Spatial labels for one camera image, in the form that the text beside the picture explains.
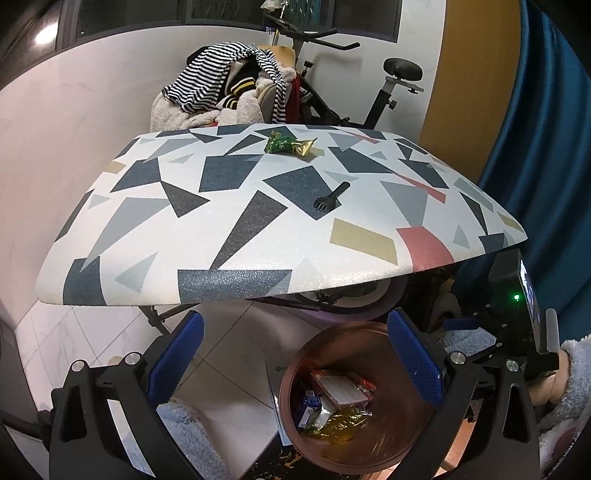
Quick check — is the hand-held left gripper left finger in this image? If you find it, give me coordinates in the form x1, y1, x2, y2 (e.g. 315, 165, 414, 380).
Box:
48, 310, 206, 480

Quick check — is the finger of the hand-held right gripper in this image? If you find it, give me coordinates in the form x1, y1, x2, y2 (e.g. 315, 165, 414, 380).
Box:
443, 314, 497, 332

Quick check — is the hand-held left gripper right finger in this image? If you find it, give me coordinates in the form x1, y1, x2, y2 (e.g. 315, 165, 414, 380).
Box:
387, 308, 541, 480

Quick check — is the copper coloured trash bin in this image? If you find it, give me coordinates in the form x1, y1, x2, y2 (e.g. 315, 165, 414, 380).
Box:
279, 322, 439, 474

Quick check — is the pink packet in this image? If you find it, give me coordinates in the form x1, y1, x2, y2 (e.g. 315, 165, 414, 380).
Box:
309, 368, 377, 403

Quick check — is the blue milk carton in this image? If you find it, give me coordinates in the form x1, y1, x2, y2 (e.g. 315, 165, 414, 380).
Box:
293, 390, 324, 432

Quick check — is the person's right hand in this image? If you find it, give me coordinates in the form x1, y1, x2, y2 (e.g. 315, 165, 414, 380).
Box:
526, 367, 567, 408

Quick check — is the light blue fleece robe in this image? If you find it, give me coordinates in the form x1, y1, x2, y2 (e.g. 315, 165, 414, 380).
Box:
108, 397, 232, 480

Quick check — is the yellow plastic bag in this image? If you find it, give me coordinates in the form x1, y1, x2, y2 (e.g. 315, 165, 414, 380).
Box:
305, 406, 373, 445

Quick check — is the geometric patterned table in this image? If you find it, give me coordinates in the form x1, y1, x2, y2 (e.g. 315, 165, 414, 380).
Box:
36, 124, 528, 324

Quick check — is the blue curtain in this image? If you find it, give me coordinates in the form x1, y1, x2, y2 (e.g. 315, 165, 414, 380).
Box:
478, 0, 591, 342

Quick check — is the black plastic fork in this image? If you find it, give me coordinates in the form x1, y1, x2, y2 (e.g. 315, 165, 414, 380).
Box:
313, 181, 352, 213

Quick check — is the orange wooden panel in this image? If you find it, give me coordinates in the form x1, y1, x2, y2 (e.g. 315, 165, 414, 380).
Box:
418, 0, 522, 178

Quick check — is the black exercise bike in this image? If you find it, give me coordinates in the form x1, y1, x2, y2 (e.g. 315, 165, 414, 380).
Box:
263, 9, 424, 130

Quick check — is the green and gold snack wrapper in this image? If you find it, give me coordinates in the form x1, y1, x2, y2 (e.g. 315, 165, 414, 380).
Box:
264, 130, 319, 158

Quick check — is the dark garment with yellow stripes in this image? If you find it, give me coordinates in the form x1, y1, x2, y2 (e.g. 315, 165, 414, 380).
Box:
217, 60, 260, 112

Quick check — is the black and white striped shirt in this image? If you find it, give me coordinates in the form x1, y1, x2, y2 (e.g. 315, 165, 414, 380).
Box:
163, 41, 288, 124

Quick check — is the red scarf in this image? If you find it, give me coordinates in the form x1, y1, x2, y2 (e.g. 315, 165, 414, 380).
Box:
290, 74, 309, 124

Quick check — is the beige chair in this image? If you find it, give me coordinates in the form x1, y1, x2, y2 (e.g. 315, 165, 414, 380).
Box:
217, 44, 301, 126

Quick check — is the dark glass window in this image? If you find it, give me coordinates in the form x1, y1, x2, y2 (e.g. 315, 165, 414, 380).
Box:
55, 0, 402, 46

